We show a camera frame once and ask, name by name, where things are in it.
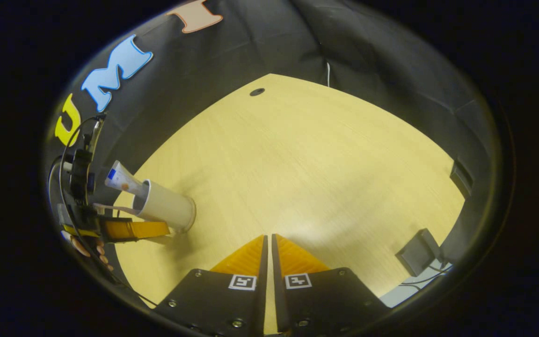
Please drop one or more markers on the white toothbrush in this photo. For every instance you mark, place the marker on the white toothbrush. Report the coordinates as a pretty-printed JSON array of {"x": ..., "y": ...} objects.
[{"x": 115, "y": 208}]

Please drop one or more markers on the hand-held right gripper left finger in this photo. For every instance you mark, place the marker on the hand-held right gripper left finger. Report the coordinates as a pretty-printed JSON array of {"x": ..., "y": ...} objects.
[{"x": 262, "y": 304}]

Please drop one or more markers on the black backdrop cloth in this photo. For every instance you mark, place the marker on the black backdrop cloth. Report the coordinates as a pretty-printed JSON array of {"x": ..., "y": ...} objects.
[{"x": 204, "y": 61}]

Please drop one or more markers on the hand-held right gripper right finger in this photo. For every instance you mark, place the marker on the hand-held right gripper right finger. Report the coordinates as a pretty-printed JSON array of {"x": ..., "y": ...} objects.
[{"x": 279, "y": 304}]

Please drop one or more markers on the black desk grommet hole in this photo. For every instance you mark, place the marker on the black desk grommet hole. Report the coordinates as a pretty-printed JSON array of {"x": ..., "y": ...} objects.
[{"x": 257, "y": 91}]

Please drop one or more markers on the white toothpaste tube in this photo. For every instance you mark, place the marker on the white toothpaste tube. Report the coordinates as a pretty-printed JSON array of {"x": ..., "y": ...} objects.
[{"x": 122, "y": 180}]

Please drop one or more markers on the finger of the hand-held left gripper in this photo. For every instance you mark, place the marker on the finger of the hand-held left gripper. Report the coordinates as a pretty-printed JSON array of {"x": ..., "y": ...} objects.
[{"x": 134, "y": 229}]

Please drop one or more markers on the small black box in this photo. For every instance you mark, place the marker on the small black box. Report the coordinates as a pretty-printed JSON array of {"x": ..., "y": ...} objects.
[
  {"x": 418, "y": 252},
  {"x": 461, "y": 178}
]

